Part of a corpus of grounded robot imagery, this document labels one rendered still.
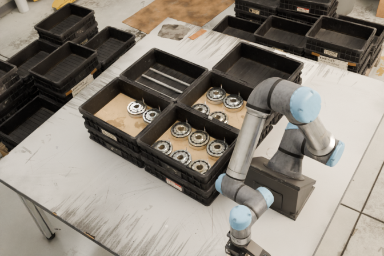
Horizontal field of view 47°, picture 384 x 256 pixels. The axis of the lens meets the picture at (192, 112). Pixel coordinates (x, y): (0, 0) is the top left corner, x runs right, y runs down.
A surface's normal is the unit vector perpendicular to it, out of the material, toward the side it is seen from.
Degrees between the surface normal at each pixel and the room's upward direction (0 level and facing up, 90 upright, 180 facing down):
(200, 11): 0
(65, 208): 0
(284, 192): 90
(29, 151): 0
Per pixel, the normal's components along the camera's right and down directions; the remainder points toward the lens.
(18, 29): -0.09, -0.71
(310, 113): 0.64, 0.27
